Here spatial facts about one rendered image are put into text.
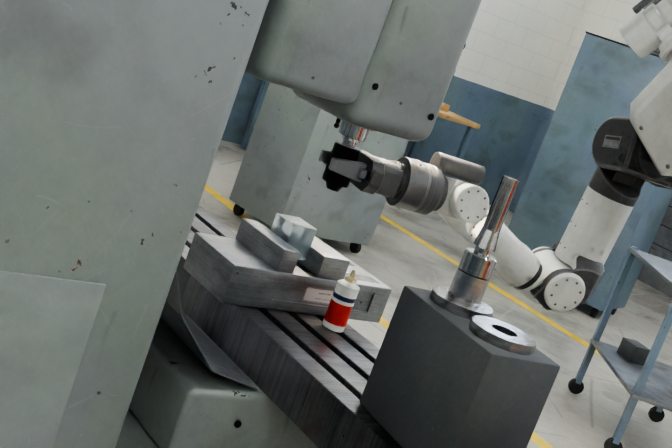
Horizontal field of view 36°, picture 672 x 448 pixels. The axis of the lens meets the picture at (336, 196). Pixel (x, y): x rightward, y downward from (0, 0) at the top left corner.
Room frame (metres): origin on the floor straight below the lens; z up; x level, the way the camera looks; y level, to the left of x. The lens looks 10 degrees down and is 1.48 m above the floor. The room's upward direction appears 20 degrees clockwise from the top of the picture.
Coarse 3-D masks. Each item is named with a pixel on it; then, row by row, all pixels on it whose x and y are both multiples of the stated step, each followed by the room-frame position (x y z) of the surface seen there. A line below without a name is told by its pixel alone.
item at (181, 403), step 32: (160, 320) 1.69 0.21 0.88; (192, 320) 1.74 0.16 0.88; (160, 352) 1.55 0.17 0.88; (192, 352) 1.60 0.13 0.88; (160, 384) 1.52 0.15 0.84; (192, 384) 1.47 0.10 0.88; (224, 384) 1.52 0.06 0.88; (160, 416) 1.49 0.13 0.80; (192, 416) 1.46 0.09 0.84; (224, 416) 1.49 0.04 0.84; (256, 416) 1.53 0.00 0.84
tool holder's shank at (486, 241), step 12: (504, 180) 1.40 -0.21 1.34; (516, 180) 1.40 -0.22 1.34; (504, 192) 1.39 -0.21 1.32; (492, 204) 1.41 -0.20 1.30; (504, 204) 1.39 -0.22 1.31; (492, 216) 1.39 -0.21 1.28; (504, 216) 1.40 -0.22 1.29; (492, 228) 1.39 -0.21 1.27; (480, 240) 1.39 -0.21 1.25; (492, 240) 1.39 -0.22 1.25; (480, 252) 1.39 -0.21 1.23
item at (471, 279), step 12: (468, 264) 1.39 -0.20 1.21; (480, 264) 1.38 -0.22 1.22; (456, 276) 1.40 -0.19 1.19; (468, 276) 1.38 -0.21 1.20; (480, 276) 1.38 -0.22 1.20; (456, 288) 1.39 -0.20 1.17; (468, 288) 1.38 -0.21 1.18; (480, 288) 1.39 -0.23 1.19; (456, 300) 1.38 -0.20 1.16; (468, 300) 1.38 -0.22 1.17; (480, 300) 1.39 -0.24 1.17
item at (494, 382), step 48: (432, 288) 1.41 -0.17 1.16; (432, 336) 1.34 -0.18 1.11; (480, 336) 1.29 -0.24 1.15; (528, 336) 1.33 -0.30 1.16; (384, 384) 1.39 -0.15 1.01; (432, 384) 1.31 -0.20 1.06; (480, 384) 1.24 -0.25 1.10; (528, 384) 1.28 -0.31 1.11; (432, 432) 1.28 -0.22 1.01; (480, 432) 1.25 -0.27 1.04; (528, 432) 1.29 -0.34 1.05
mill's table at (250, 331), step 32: (192, 224) 2.07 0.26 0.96; (192, 288) 1.77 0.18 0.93; (224, 320) 1.67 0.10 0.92; (256, 320) 1.62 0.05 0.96; (288, 320) 1.68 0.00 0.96; (320, 320) 1.74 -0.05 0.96; (224, 352) 1.65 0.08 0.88; (256, 352) 1.58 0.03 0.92; (288, 352) 1.53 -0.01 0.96; (320, 352) 1.58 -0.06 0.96; (352, 352) 1.64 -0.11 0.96; (256, 384) 1.56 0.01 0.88; (288, 384) 1.50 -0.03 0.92; (320, 384) 1.45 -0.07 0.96; (352, 384) 1.49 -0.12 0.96; (288, 416) 1.48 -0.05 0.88; (320, 416) 1.43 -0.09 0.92; (352, 416) 1.38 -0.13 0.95
